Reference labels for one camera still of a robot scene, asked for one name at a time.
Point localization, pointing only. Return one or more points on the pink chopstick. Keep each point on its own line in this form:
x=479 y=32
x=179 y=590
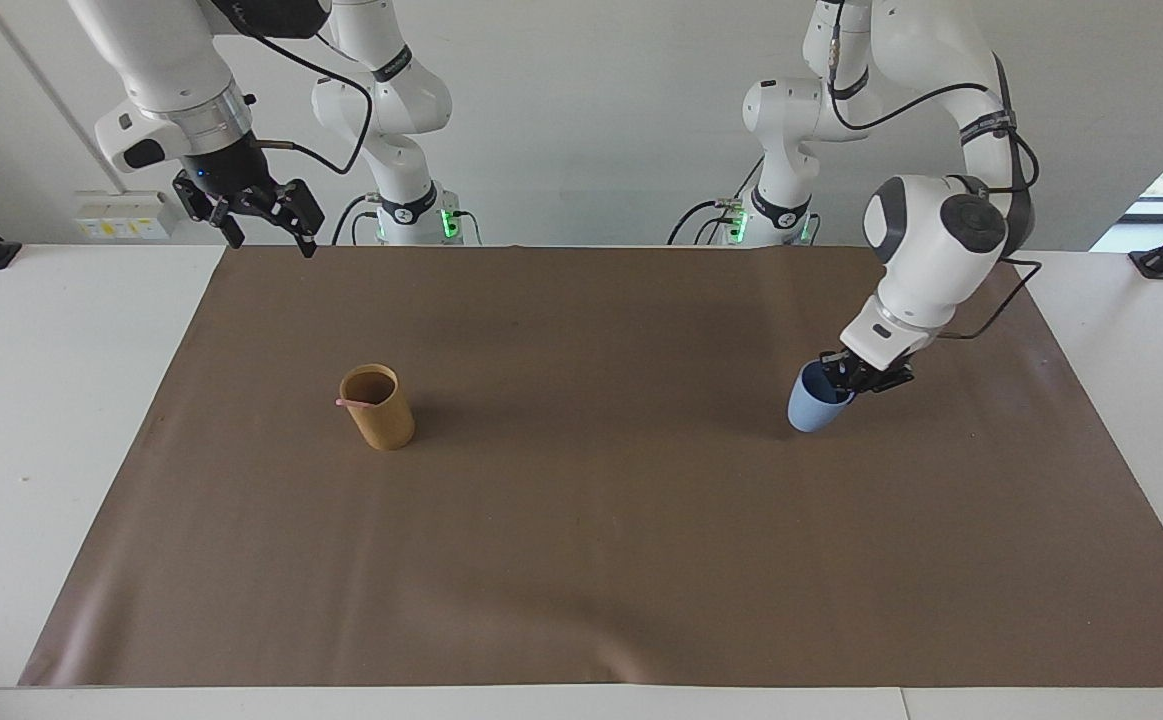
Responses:
x=353 y=403

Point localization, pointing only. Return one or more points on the brown cup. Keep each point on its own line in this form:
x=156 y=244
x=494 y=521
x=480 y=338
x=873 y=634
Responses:
x=381 y=420

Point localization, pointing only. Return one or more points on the blue cup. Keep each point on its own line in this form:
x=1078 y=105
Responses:
x=813 y=408

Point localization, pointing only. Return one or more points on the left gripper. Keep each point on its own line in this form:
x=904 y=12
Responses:
x=867 y=368

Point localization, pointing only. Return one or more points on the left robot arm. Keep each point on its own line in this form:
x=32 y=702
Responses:
x=931 y=250

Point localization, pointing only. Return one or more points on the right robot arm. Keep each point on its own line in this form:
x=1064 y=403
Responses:
x=166 y=70

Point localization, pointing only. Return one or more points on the white wall socket strip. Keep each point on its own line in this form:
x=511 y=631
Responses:
x=121 y=215

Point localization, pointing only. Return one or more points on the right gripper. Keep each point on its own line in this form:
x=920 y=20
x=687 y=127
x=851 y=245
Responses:
x=226 y=165

